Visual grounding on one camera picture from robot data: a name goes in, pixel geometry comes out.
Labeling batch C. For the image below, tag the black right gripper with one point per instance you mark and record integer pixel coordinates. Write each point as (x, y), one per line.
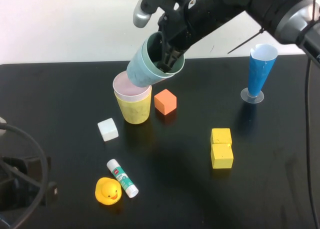
(183, 21)

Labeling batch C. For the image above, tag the green plastic cup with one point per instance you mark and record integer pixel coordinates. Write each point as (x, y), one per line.
(153, 49)

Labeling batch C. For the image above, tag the blue plastic cup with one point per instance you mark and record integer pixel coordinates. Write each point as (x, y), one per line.
(137, 69)

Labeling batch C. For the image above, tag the blue paper cone clear base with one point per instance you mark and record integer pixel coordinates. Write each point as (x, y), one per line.
(260, 71)

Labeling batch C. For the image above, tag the white cube block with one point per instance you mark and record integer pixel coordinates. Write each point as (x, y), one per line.
(107, 130)

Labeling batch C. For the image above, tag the yellow cube block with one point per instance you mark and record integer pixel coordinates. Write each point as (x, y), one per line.
(222, 157)
(220, 136)

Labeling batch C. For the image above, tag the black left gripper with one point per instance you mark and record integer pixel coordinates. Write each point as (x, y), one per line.
(22, 169)

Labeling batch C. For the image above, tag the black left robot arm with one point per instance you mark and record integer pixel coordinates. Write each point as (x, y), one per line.
(12, 189)

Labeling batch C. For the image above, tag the white green glue stick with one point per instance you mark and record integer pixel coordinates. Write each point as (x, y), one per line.
(120, 175)

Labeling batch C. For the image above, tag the orange cube block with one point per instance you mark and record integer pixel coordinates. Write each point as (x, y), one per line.
(163, 104)

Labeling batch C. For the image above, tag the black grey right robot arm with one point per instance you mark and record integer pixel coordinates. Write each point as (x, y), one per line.
(245, 1)

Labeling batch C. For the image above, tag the yellow plastic cup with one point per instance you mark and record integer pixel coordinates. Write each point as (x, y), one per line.
(135, 111)

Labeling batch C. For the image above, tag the pink plastic cup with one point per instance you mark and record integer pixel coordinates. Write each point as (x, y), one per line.
(127, 89)

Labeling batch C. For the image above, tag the yellow rubber duck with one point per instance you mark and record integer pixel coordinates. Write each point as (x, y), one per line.
(107, 191)

